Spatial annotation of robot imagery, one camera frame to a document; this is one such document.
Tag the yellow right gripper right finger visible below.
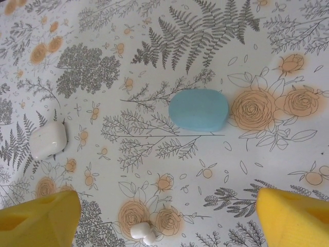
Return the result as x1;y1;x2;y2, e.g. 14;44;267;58
256;187;329;247

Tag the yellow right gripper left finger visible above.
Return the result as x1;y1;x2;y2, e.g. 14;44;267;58
0;189;81;247

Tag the white square earbud charging case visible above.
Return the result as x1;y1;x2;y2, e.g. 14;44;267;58
28;121;68;161

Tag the blue earbud charging case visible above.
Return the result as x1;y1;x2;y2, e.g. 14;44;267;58
168;89;229;133

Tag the floral patterned tablecloth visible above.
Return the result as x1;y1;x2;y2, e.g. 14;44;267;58
0;0;329;247

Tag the white wireless earbud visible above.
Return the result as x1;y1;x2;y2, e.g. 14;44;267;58
142;228;157;245
130;222;150;239

